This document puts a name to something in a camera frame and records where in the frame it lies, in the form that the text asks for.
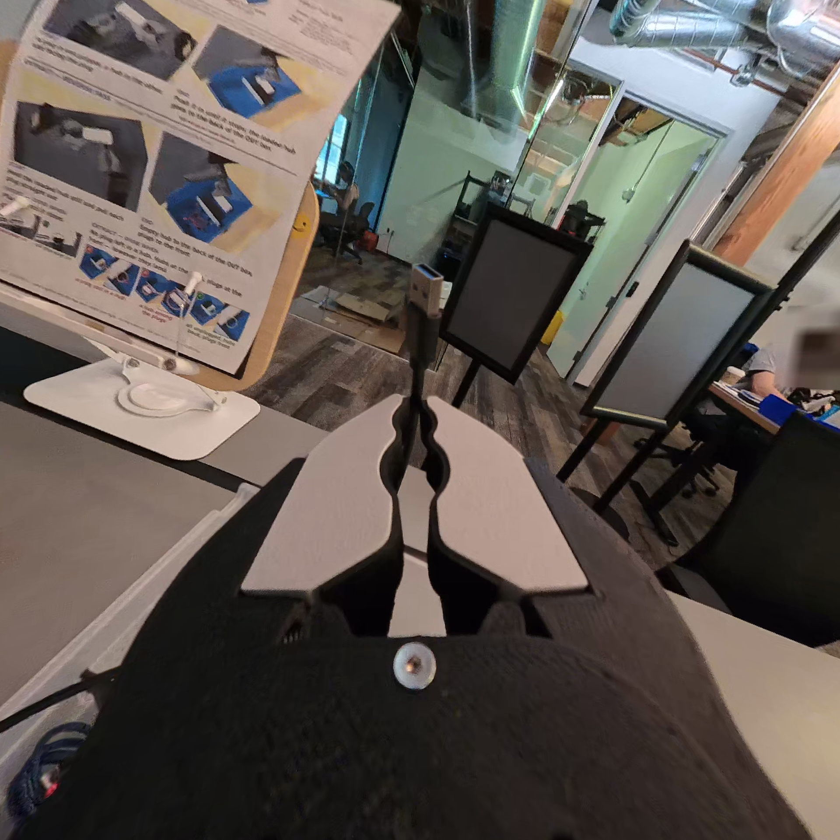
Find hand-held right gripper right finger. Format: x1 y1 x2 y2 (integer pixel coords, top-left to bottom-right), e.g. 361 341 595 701
425 395 591 635

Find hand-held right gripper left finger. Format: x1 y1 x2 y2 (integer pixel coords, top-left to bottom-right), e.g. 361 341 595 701
239 394 404 635

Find clear plastic bin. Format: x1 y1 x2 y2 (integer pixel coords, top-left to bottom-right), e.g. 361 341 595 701
0 482 260 821

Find black monitor stand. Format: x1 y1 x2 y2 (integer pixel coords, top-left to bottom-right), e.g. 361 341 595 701
556 420 685 547
451 357 484 409

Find white document stand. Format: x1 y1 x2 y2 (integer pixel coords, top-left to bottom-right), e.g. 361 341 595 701
0 282 262 462

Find black flat monitor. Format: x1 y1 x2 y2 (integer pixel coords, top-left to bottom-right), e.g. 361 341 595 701
438 203 595 387

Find black office chair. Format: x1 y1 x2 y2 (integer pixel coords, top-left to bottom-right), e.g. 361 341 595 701
675 410 840 648

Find printed instruction sheet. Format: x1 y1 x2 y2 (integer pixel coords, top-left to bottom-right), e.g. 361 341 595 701
0 0 403 375

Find wooden beam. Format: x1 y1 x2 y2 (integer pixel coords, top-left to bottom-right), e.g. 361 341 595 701
712 66 840 266

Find blue and red cables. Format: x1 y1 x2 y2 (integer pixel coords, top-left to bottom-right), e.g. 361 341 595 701
7 722 91 821

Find silver ventilation duct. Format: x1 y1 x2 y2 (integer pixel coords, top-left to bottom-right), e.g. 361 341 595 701
609 0 840 74

